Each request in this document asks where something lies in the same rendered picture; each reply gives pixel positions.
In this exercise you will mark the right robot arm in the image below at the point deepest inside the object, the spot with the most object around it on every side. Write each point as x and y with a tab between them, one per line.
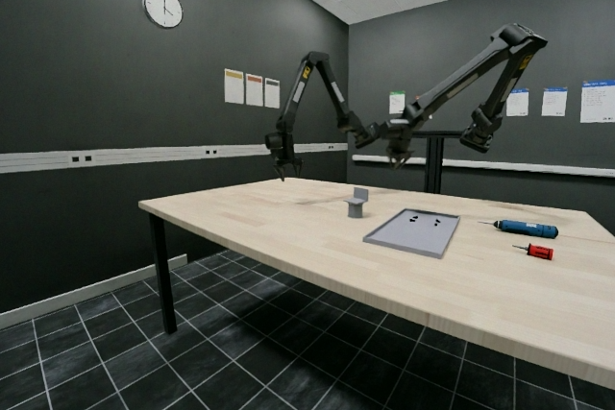
275	141

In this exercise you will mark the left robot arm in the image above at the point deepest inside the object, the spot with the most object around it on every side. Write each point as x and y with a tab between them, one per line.
511	42

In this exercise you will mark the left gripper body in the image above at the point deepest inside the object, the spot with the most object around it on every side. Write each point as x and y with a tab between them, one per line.
401	151

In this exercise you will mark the red screwdriver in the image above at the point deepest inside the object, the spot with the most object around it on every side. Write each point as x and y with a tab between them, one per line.
538	251

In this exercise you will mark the grey metal bracket with holes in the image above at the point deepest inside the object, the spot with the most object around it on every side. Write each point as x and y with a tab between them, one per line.
360	196

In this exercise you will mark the blue electric screwdriver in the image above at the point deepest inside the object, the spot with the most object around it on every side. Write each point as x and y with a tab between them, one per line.
525	228

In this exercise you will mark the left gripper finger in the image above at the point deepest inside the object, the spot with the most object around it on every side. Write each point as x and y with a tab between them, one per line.
389	162
403	162

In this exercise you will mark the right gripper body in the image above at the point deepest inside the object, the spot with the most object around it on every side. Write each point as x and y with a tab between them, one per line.
289	156

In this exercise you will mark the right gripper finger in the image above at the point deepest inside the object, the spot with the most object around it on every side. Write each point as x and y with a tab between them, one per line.
277	168
301	168

